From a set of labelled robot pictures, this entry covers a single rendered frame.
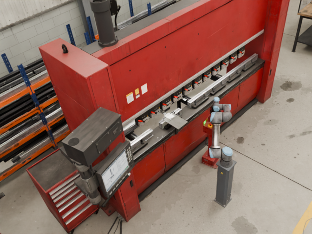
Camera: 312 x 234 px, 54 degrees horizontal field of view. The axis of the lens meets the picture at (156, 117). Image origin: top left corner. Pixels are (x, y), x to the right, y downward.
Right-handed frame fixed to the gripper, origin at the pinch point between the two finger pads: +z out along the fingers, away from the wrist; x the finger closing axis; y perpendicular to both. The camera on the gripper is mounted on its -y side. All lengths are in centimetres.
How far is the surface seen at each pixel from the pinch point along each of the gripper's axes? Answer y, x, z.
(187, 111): 38.6, 8.9, -0.1
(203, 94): 33.3, -26.3, -9.4
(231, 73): 21, -92, -10
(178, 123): 29, 48, -14
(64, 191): 89, 194, 7
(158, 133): 48, 66, 0
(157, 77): 55, 57, -82
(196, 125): 24.2, 5.7, 23.2
